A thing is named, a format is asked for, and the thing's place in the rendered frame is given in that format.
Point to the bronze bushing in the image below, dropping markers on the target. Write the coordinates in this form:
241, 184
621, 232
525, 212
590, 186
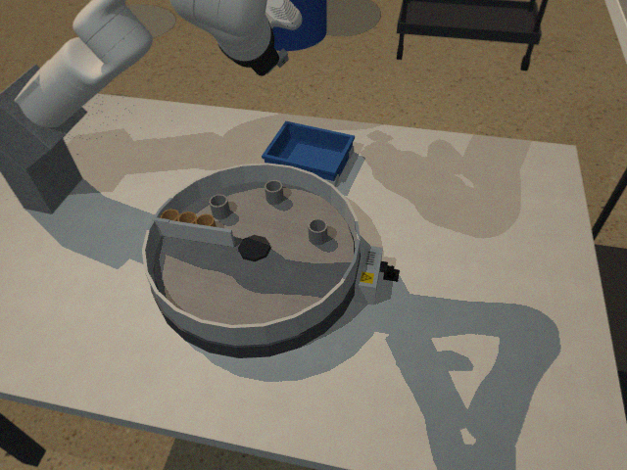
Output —
170, 214
188, 217
205, 219

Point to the steel bushing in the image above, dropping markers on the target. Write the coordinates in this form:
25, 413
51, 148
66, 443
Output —
219, 206
317, 231
274, 192

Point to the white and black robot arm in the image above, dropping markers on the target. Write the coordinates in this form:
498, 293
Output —
75, 74

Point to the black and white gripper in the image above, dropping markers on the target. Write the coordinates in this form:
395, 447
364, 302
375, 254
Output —
263, 58

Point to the blue square tray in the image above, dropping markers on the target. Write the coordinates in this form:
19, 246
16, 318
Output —
320, 151

